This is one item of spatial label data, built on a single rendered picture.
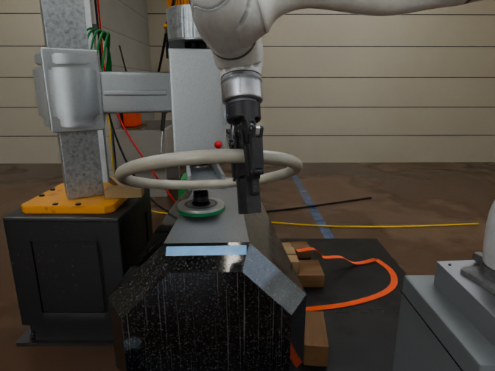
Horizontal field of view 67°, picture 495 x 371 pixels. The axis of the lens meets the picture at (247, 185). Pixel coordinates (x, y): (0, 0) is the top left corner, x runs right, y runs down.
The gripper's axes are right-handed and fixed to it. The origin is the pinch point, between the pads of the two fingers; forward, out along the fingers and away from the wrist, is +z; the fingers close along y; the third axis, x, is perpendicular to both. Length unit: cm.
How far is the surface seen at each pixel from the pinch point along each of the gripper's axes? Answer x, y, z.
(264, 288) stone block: -30, 57, 30
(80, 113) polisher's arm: 31, 129, -57
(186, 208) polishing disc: -10, 89, -4
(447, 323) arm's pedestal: -53, -1, 34
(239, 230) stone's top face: -27, 72, 7
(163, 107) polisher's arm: -11, 131, -64
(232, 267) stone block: -19, 59, 21
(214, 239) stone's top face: -15, 68, 10
